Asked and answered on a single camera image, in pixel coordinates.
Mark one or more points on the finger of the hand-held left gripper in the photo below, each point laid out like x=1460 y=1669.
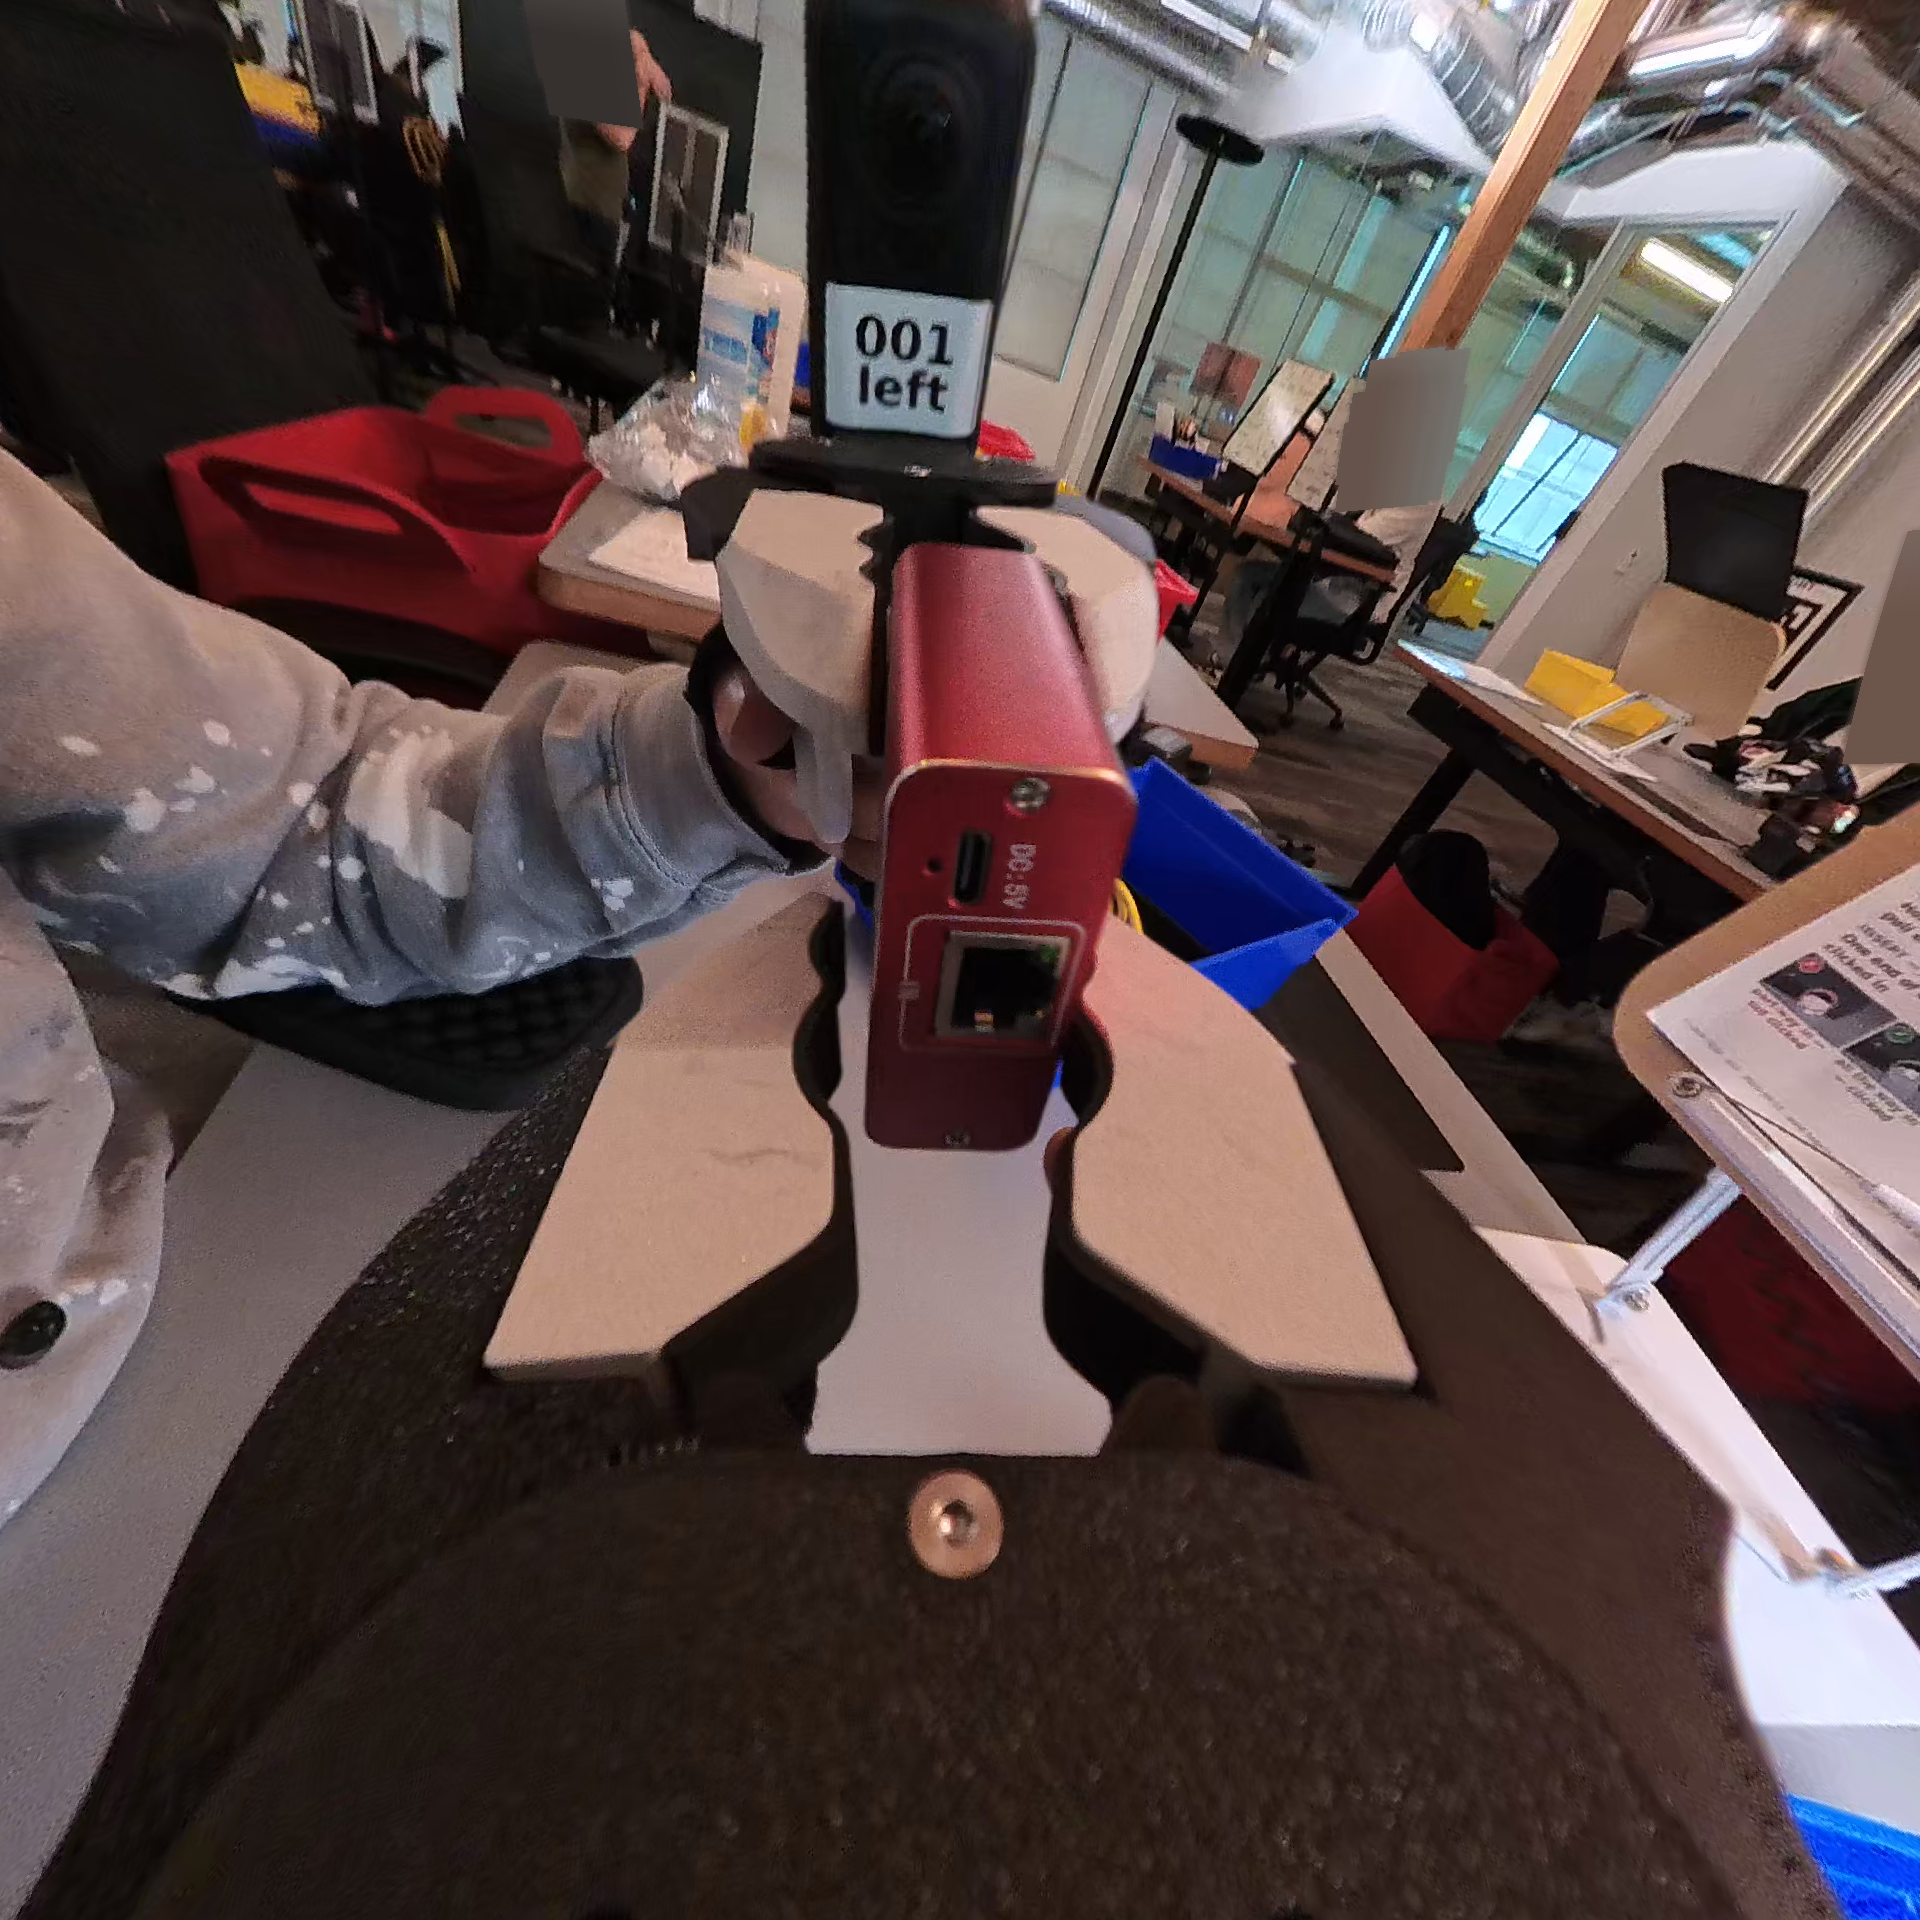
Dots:
x=1118 y=613
x=805 y=613

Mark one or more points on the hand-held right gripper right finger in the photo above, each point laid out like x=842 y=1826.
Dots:
x=1228 y=1199

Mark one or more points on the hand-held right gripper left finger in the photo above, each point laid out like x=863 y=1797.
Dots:
x=673 y=1171

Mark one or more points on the red metal ethernet adapter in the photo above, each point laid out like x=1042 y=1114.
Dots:
x=991 y=718

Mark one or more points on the blue plastic bin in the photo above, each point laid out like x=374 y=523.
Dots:
x=1228 y=897
x=1858 y=1867

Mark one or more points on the person's left forearm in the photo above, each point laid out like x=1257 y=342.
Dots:
x=378 y=822

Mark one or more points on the person's left hand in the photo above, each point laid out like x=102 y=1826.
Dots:
x=759 y=748

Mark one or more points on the wooden office desk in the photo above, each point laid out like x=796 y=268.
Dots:
x=1574 y=764
x=1245 y=515

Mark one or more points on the small blue bin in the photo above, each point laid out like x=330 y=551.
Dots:
x=1186 y=458

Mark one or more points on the white wood-edged table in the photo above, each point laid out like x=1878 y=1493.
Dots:
x=632 y=579

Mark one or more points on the black monitor screen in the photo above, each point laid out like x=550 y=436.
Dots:
x=720 y=58

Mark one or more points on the clear plastic bag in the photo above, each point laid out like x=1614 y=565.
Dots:
x=668 y=440

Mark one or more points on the grey framed panel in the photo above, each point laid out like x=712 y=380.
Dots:
x=690 y=179

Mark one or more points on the white wipes container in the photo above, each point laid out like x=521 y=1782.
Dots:
x=750 y=337

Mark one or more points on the white note board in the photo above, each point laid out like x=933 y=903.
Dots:
x=1275 y=417
x=1321 y=458

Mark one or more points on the black floor lamp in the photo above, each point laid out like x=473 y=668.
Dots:
x=1220 y=142

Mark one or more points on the red floor bag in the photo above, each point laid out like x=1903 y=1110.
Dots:
x=1456 y=961

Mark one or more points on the yellow floor sign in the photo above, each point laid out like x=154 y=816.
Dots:
x=1465 y=599

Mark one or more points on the black backpack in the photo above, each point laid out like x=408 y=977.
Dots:
x=1447 y=869

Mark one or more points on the yellow plastic bin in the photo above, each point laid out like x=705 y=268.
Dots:
x=1574 y=684

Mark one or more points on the white board stand base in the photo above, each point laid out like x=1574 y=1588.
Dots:
x=1650 y=1395
x=1629 y=716

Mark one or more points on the black jacket yellow emblem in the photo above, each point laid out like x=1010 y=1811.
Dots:
x=417 y=165

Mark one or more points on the red storage box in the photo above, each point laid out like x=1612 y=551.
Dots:
x=1783 y=1320

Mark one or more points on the wooden instruction board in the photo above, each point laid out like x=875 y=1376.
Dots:
x=1801 y=1020

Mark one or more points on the person's torso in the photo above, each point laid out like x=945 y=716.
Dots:
x=78 y=1171

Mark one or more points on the dark wooden display board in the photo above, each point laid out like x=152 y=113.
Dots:
x=1724 y=539

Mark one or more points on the printed fiducial tag sign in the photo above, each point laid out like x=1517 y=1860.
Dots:
x=1818 y=622

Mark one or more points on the black fabric partition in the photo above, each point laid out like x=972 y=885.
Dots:
x=152 y=268

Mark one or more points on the wooden support post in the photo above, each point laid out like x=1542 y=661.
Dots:
x=1517 y=165

